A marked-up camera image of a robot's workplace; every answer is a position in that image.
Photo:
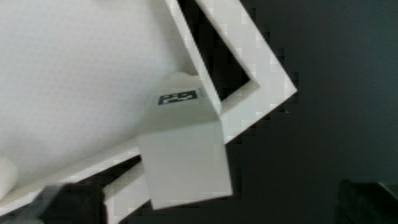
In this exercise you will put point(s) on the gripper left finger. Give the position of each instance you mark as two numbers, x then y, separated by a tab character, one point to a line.
68	204

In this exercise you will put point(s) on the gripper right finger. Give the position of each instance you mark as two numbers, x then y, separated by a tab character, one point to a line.
367	203

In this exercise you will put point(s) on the white desk leg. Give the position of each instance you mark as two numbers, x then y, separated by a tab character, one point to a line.
182	145

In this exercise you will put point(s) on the white desk top tray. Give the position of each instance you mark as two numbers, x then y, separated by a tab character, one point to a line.
88	52

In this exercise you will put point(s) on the white U-shaped fence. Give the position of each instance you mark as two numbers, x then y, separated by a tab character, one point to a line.
134	190

